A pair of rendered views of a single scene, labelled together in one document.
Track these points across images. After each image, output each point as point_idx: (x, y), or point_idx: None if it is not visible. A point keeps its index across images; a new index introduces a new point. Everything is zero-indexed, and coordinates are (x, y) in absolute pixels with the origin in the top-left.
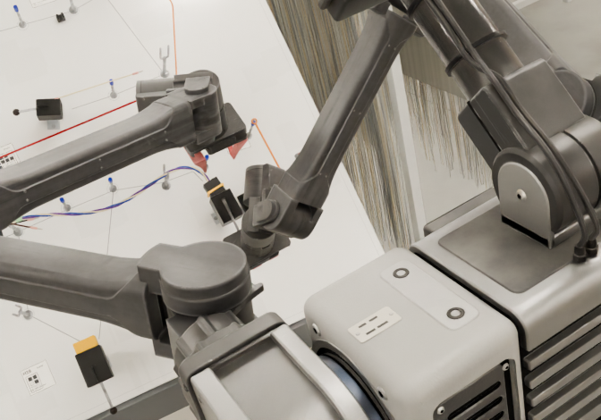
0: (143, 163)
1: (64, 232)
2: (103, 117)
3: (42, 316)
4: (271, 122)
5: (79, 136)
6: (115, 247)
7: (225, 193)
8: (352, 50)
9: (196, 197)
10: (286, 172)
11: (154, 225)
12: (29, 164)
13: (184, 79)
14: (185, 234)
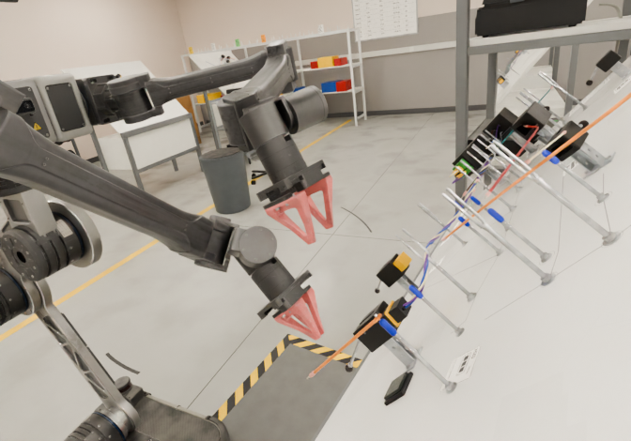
0: (504, 268)
1: (493, 236)
2: (577, 205)
3: (458, 251)
4: (441, 430)
5: (566, 198)
6: (460, 275)
7: (374, 312)
8: (75, 155)
9: (443, 329)
10: (200, 215)
11: (452, 298)
12: (271, 65)
13: (266, 99)
14: (428, 326)
